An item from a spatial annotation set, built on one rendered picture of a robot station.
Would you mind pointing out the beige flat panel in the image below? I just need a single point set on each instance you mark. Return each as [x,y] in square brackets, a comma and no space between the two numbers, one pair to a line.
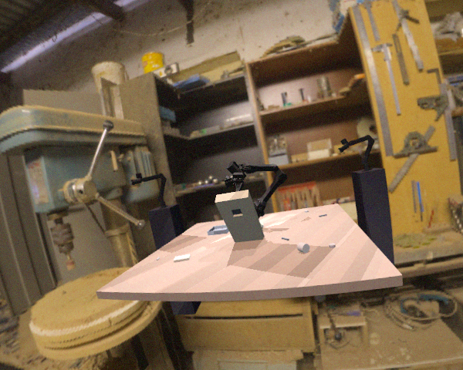
[239,214]

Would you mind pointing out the small white cylinder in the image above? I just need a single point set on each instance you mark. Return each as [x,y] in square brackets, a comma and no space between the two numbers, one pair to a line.
[303,247]

